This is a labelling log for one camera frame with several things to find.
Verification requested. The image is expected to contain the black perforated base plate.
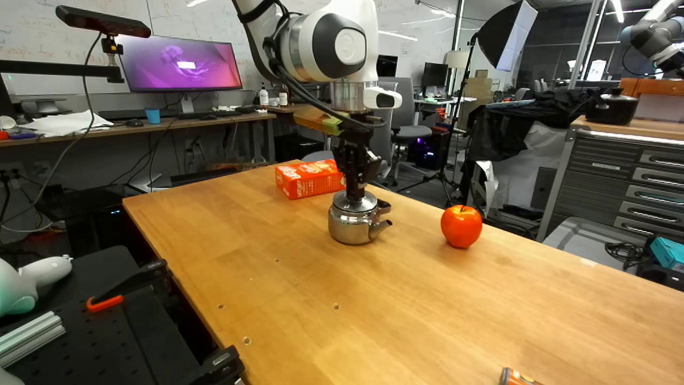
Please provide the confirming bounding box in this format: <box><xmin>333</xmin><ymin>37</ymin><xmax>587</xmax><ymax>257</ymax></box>
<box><xmin>0</xmin><ymin>243</ymin><xmax>220</xmax><ymax>385</ymax></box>

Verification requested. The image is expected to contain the black camera bar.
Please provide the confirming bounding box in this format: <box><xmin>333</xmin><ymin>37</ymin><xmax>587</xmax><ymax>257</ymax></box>
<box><xmin>53</xmin><ymin>3</ymin><xmax>154</xmax><ymax>40</ymax></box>

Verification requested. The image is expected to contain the white paper pile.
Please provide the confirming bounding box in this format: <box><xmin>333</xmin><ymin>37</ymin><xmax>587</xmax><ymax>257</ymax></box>
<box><xmin>19</xmin><ymin>108</ymin><xmax>115</xmax><ymax>139</ymax></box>

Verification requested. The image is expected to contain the yellow green wrist attachment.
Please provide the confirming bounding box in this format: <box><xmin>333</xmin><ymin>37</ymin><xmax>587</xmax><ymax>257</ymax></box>
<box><xmin>289</xmin><ymin>105</ymin><xmax>347</xmax><ymax>139</ymax></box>

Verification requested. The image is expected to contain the black pot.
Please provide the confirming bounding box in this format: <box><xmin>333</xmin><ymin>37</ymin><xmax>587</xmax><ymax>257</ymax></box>
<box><xmin>584</xmin><ymin>90</ymin><xmax>641</xmax><ymax>127</ymax></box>

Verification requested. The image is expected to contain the steel tea pot lid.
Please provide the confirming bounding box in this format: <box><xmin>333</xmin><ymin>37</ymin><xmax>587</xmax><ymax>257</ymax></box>
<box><xmin>330</xmin><ymin>193</ymin><xmax>381</xmax><ymax>218</ymax></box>

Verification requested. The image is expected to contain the orange wooden bar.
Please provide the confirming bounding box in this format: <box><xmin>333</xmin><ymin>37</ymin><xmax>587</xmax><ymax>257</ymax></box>
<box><xmin>618</xmin><ymin>75</ymin><xmax>684</xmax><ymax>100</ymax></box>

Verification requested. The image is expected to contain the grey office chair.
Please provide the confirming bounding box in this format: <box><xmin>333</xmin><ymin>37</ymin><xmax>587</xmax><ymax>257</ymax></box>
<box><xmin>382</xmin><ymin>75</ymin><xmax>436</xmax><ymax>163</ymax></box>
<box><xmin>302</xmin><ymin>79</ymin><xmax>403</xmax><ymax>181</ymax></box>

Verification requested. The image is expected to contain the monitor with purple screen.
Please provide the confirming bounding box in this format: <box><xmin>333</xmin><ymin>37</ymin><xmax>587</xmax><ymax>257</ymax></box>
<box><xmin>115</xmin><ymin>34</ymin><xmax>246</xmax><ymax>116</ymax></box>

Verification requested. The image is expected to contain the red orange apple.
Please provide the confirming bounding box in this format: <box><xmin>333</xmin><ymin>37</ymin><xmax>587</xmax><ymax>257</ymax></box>
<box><xmin>438</xmin><ymin>202</ymin><xmax>486</xmax><ymax>251</ymax></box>

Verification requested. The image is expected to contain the teal case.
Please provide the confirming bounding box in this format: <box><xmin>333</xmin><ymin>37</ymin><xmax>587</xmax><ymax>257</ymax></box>
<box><xmin>647</xmin><ymin>233</ymin><xmax>684</xmax><ymax>272</ymax></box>

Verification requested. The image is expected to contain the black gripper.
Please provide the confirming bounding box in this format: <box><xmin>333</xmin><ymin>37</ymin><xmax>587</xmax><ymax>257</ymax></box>
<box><xmin>330</xmin><ymin>116</ymin><xmax>389</xmax><ymax>206</ymax></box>

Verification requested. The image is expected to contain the small orange metal item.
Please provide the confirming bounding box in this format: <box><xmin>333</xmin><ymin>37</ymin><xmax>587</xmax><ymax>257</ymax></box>
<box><xmin>498</xmin><ymin>366</ymin><xmax>545</xmax><ymax>385</ymax></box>

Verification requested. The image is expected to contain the orange cracker box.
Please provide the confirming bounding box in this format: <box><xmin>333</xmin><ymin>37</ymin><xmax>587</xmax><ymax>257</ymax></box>
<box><xmin>273</xmin><ymin>156</ymin><xmax>348</xmax><ymax>200</ymax></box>

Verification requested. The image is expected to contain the black camera cable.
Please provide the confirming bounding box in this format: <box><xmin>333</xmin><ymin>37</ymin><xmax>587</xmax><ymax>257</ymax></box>
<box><xmin>30</xmin><ymin>29</ymin><xmax>106</xmax><ymax>209</ymax></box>

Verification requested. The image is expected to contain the grey plastic bin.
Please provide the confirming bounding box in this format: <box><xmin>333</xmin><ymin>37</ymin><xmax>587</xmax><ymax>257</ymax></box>
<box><xmin>541</xmin><ymin>213</ymin><xmax>647</xmax><ymax>272</ymax></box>

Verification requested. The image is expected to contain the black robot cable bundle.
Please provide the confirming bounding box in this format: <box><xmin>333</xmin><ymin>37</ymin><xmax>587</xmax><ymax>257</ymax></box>
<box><xmin>232</xmin><ymin>0</ymin><xmax>388</xmax><ymax>134</ymax></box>

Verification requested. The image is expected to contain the black cloth heap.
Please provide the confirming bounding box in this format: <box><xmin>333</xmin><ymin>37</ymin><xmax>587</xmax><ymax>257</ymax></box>
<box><xmin>467</xmin><ymin>86</ymin><xmax>597</xmax><ymax>163</ymax></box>

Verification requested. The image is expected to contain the grey drawer cabinet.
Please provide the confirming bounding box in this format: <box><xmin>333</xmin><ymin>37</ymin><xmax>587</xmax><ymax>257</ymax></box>
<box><xmin>536</xmin><ymin>116</ymin><xmax>684</xmax><ymax>248</ymax></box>

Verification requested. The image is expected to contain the black computer monitor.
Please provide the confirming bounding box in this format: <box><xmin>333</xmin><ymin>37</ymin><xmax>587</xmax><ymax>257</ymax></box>
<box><xmin>422</xmin><ymin>60</ymin><xmax>454</xmax><ymax>92</ymax></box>
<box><xmin>374</xmin><ymin>50</ymin><xmax>400</xmax><ymax>81</ymax></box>

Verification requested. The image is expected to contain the aluminium rail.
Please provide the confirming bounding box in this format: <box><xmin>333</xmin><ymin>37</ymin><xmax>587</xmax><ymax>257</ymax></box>
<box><xmin>0</xmin><ymin>309</ymin><xmax>69</xmax><ymax>369</ymax></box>

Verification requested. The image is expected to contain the long wooden desk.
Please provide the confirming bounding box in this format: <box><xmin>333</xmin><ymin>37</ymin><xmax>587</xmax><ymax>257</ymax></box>
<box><xmin>0</xmin><ymin>108</ymin><xmax>278</xmax><ymax>166</ymax></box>

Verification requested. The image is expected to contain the black photo softbox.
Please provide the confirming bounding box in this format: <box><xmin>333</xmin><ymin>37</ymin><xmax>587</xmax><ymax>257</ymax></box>
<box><xmin>471</xmin><ymin>0</ymin><xmax>541</xmax><ymax>73</ymax></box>

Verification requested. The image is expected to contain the steel tea pot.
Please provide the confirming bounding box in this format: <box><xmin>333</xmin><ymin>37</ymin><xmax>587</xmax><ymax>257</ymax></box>
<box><xmin>326</xmin><ymin>195</ymin><xmax>395</xmax><ymax>248</ymax></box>

